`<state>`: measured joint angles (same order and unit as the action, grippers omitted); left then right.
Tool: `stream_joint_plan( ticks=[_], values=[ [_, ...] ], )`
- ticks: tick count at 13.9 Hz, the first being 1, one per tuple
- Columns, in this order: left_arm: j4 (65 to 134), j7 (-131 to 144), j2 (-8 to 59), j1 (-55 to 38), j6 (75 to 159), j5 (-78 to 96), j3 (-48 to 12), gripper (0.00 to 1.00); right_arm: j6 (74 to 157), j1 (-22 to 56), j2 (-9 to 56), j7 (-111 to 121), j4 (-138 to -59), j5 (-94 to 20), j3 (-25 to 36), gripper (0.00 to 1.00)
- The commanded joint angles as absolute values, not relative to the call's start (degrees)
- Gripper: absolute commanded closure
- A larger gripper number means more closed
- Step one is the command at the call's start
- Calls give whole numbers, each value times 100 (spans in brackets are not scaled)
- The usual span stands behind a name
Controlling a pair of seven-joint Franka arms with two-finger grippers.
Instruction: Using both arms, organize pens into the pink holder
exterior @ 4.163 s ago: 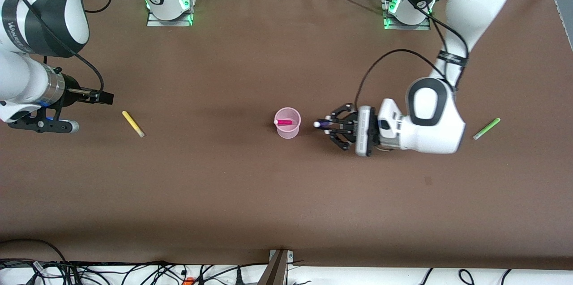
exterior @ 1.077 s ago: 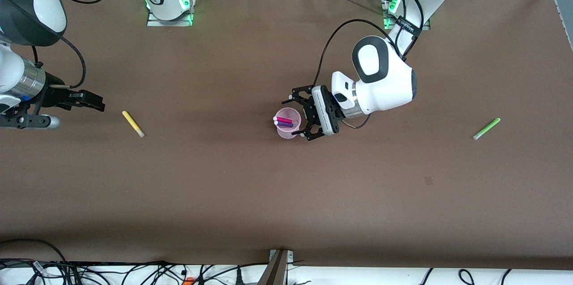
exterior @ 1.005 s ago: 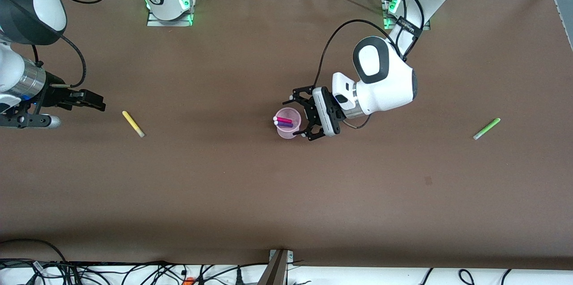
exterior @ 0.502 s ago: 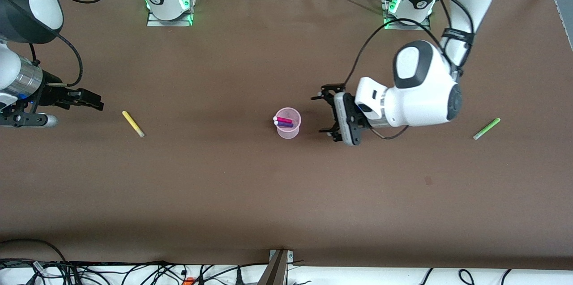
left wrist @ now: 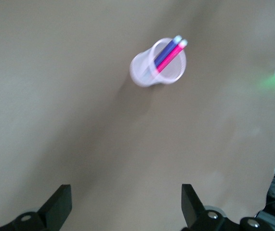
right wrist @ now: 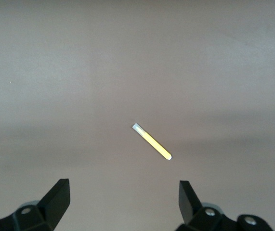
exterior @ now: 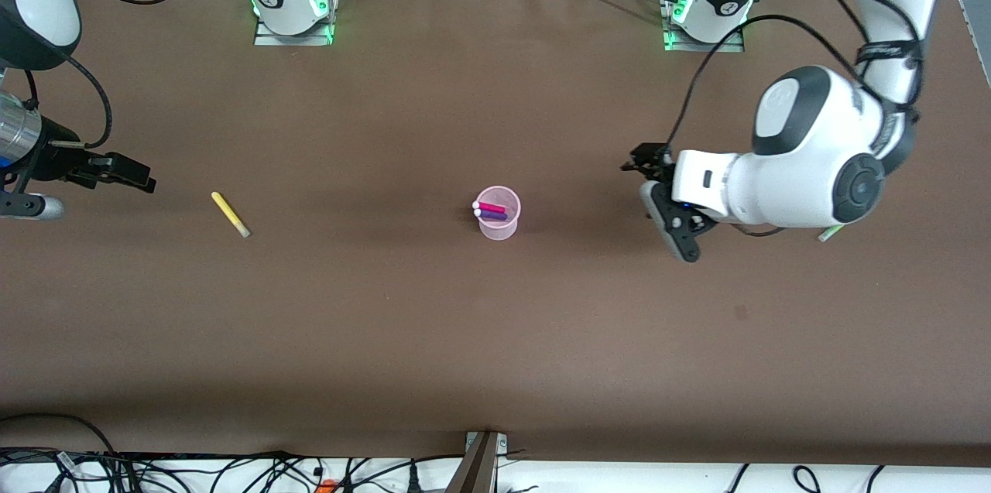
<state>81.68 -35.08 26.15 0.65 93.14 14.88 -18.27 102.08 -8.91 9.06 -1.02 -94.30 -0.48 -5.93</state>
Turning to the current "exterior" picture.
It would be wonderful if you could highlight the pink mesh pen holder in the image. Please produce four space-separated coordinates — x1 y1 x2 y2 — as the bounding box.
474 185 521 241

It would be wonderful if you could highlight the yellow marker pen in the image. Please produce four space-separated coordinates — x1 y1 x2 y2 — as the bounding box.
211 191 252 238

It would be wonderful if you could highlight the brown table cover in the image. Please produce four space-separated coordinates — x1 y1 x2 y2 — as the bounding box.
0 0 991 468

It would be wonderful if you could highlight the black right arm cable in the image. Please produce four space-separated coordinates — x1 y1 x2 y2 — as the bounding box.
22 0 185 151

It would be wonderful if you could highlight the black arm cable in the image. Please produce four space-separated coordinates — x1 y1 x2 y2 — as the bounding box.
22 0 185 151
668 0 924 163

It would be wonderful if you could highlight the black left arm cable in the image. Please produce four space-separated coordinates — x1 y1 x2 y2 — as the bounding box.
668 0 924 163

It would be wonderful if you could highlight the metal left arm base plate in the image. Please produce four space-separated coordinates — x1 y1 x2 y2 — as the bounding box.
662 0 746 53

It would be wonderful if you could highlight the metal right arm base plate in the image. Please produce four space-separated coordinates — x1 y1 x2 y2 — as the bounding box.
254 0 338 47

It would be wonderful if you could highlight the black arched floor cable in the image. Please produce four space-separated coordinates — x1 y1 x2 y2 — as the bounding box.
0 413 118 464

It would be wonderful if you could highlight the black tangled floor cable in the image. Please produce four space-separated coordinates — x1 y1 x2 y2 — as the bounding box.
0 447 465 493

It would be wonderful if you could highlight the aluminium camera post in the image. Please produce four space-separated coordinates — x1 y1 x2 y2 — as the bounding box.
447 431 509 493

